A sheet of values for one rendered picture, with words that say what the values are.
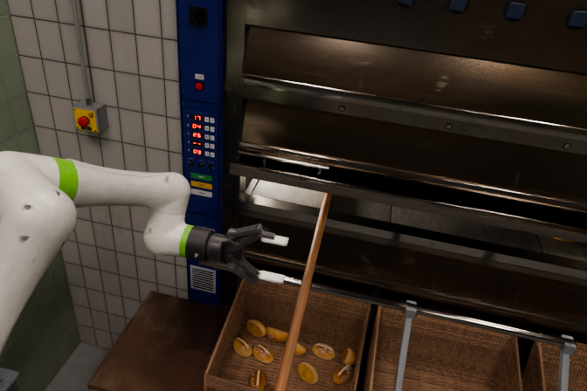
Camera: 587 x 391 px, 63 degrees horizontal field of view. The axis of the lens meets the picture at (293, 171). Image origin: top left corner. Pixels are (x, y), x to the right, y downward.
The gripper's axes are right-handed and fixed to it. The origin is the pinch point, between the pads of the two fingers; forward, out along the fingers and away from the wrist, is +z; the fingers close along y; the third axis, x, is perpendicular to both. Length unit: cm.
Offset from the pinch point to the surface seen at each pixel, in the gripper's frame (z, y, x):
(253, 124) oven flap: -24, -12, -56
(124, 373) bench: -60, 83, -10
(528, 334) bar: 76, 24, -17
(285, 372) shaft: 6.7, 20.8, 18.7
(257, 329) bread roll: -14, 77, -40
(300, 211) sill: -4, 23, -56
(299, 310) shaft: 6.2, 20.6, -3.0
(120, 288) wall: -89, 90, -57
